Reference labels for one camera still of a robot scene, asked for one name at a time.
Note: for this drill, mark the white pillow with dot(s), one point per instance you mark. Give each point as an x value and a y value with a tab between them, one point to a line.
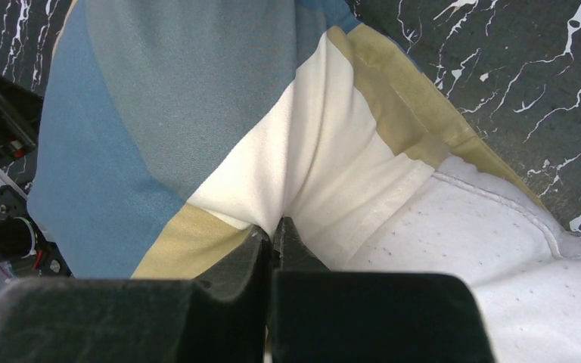
523	270

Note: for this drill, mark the blue beige white pillowcase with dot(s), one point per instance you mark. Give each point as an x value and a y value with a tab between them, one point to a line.
171	128

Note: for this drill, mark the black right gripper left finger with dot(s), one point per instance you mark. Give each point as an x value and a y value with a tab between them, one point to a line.
218	317

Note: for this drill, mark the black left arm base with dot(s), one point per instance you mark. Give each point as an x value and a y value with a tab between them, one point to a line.
24	249

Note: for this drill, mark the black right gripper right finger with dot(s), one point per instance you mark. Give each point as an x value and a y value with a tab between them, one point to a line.
320	315

